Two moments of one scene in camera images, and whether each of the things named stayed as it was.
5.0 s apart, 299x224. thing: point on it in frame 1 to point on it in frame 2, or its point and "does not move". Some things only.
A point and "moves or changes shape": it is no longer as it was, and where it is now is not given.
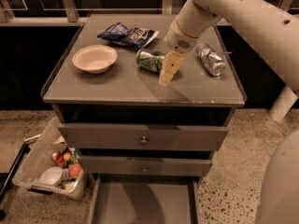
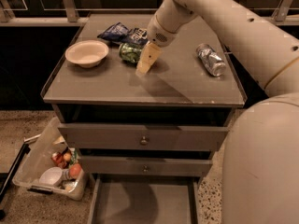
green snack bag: [151, 62] moves or changes shape
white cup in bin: [51, 176] does not move
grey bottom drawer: [143, 199] does not move
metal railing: [67, 12] does not move
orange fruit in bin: [75, 170] does not move
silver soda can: [211, 59] does not move
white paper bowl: [94, 59] moves or changes shape
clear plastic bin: [49, 162] does not move
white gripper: [179, 39] to [158, 33]
